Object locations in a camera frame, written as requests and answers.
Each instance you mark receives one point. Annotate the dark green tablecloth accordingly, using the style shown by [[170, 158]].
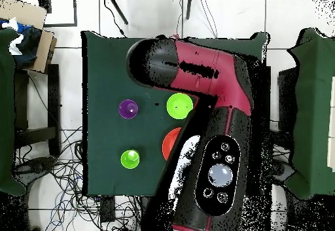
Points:
[[110, 84]]

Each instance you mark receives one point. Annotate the black rectangular frame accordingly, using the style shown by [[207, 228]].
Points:
[[75, 11]]

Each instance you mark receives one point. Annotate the large orange-red bowl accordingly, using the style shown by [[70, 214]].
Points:
[[170, 142]]

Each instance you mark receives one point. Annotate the black tripod leg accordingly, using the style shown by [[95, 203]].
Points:
[[188, 8], [119, 11]]

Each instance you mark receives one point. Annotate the cardboard box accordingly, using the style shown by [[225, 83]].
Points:
[[23, 12]]

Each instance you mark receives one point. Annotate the black stool frame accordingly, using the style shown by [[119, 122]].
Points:
[[53, 110]]

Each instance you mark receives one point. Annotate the green cloth covered table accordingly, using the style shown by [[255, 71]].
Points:
[[6, 110], [311, 110]]

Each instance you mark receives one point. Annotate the black power adapter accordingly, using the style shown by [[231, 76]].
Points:
[[107, 210]]

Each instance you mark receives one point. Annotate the purple cup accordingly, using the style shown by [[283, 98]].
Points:
[[127, 108]]

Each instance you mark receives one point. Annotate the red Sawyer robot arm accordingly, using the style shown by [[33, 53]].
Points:
[[222, 84]]

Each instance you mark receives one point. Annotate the green cup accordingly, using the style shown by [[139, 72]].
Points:
[[128, 160]]

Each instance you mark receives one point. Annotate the small green bowl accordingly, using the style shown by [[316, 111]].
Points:
[[179, 102]]

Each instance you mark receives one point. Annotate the blue and white cloth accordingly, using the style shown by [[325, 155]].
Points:
[[28, 45]]

